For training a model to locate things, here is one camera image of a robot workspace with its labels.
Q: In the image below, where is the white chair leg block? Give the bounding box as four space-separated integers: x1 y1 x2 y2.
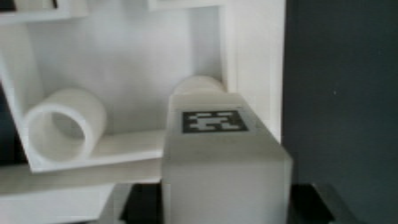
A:
162 76 294 224

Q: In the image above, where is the white chair seat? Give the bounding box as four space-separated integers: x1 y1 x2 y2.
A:
0 0 287 172

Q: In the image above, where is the white L-shaped fence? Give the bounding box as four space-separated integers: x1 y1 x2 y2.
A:
0 159 161 224

